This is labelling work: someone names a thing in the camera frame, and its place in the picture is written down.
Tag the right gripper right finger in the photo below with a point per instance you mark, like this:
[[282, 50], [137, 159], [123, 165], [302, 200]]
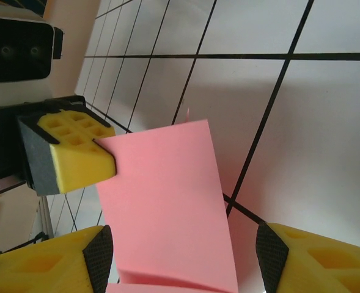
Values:
[[329, 262]]

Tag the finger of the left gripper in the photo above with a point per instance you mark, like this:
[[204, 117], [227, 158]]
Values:
[[98, 131], [75, 171]]

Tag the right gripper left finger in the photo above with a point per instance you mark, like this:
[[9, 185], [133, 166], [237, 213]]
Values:
[[45, 265]]

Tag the pink paper sheet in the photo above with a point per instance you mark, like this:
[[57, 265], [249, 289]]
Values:
[[167, 183]]

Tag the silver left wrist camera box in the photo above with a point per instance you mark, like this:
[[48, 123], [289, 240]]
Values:
[[17, 49]]

